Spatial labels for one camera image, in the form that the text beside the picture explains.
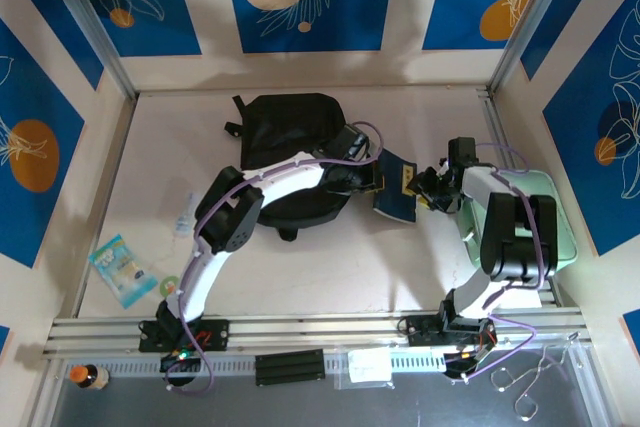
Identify brown bottle with orange cap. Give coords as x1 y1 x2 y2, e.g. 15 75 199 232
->
68 364 111 392

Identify black ridged block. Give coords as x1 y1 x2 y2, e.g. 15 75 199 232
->
254 350 326 387

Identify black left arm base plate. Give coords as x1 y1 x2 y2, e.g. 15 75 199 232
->
138 319 231 353

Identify small clear plastic bottle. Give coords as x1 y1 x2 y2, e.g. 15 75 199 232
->
173 191 195 240

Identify aluminium mounting rail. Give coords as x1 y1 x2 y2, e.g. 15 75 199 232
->
42 309 594 359

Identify dark blue yellow-label notebook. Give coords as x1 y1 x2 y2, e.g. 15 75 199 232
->
372 146 419 225

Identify blue poster beige circle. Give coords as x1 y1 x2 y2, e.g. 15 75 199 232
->
221 0 396 54

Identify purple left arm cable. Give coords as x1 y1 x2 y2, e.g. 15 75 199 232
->
164 120 385 395

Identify grey slotted cable duct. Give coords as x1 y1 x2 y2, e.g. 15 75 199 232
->
64 350 451 378

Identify blue poster dark circle leaf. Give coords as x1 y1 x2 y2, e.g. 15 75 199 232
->
542 0 640 257

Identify aluminium frame post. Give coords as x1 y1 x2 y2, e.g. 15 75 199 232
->
37 0 139 101
487 0 576 94

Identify black backpack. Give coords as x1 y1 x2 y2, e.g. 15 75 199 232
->
223 92 374 242

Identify clear bag with white card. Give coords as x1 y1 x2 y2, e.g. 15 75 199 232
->
333 345 396 391

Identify blue poster white flower lines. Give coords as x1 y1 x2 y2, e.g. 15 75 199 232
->
0 0 105 92

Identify black connector with coloured wires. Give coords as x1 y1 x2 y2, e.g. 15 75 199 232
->
443 334 499 379
159 344 204 374

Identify mint green tray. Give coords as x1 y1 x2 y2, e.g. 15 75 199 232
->
462 169 579 268

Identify blue poster large orange circle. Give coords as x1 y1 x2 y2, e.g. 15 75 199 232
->
0 16 86 269

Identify bent metal wire hooks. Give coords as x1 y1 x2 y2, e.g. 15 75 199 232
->
489 331 581 422

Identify blue snack packet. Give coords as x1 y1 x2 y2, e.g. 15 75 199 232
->
88 233 160 309

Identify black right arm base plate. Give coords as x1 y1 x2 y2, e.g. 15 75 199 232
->
405 314 499 348

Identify blue poster small orange circle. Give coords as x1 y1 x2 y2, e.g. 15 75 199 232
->
64 0 203 58

